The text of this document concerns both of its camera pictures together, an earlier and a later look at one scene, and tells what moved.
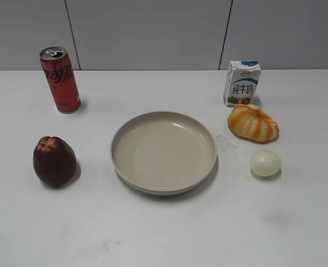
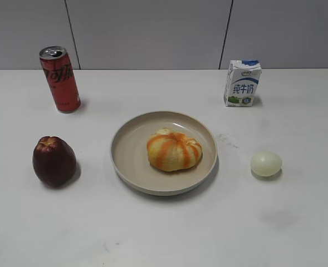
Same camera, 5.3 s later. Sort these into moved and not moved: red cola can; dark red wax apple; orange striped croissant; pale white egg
Moved: orange striped croissant
Not moved: red cola can; dark red wax apple; pale white egg
